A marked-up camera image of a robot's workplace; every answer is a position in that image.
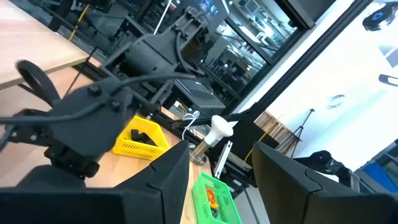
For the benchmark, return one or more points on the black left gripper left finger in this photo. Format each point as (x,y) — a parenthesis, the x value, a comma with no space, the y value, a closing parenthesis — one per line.
(171,186)

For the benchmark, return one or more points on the raised wooden tabletop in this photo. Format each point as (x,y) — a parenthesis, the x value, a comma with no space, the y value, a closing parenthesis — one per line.
(31,37)

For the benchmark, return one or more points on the wooden panel stack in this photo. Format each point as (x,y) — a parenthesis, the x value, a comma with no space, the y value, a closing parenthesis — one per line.
(273,124)

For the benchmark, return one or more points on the black frame rail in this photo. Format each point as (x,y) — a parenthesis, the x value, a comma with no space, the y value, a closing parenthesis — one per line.
(242,140)

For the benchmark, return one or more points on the blue bin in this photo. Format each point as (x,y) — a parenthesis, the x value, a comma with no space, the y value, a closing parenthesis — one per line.
(379,174)

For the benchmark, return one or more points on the yellow pole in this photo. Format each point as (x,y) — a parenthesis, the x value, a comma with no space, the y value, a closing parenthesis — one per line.
(77,21)

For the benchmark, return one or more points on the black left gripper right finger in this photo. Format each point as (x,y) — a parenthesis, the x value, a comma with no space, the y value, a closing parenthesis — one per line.
(286,193)

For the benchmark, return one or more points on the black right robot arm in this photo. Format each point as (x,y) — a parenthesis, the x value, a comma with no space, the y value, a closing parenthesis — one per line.
(149,59)

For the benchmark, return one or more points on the yellow plastic basket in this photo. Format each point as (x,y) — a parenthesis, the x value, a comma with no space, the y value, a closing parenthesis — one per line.
(136,152)

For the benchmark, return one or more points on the silver metal bracket strip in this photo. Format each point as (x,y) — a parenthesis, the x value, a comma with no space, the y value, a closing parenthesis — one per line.
(224,158)

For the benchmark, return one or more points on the black computer case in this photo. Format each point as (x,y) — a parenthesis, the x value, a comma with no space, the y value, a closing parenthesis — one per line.
(199,96)

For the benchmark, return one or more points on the white mushroom desk lamp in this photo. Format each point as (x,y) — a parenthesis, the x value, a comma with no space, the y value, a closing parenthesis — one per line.
(219,129)

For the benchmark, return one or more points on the black frame post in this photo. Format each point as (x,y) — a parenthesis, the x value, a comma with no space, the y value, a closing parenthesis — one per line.
(295,62)

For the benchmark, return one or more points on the green plastic basket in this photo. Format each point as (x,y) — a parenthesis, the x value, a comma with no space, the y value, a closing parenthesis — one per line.
(202,199)

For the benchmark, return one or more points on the black tripod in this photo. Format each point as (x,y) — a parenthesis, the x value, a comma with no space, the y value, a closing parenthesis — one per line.
(303,127)

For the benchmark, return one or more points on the black background robot arm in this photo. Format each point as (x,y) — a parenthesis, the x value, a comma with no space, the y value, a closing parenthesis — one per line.
(323,160)

